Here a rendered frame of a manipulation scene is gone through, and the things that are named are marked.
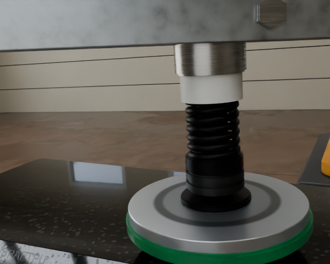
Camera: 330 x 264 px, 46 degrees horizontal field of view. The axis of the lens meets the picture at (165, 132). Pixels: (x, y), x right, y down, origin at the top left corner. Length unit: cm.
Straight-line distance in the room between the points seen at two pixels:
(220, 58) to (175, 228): 18
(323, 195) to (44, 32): 47
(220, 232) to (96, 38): 22
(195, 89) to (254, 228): 15
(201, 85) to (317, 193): 32
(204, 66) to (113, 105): 712
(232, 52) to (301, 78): 618
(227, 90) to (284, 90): 620
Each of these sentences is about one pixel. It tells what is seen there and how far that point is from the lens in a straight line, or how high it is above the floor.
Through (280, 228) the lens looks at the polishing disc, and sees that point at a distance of 41.
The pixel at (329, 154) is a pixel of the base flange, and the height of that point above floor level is 78.
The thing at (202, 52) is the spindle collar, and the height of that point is 110.
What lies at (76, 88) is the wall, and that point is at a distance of 788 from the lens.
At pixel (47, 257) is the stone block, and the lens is 53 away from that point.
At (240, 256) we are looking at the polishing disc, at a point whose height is 91.
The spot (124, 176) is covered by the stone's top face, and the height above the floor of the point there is 87.
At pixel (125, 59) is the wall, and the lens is 729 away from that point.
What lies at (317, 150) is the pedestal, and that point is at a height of 74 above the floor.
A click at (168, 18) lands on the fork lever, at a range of 38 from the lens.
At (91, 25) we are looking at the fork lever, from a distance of 38.
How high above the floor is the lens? 111
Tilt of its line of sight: 12 degrees down
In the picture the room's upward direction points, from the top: 4 degrees counter-clockwise
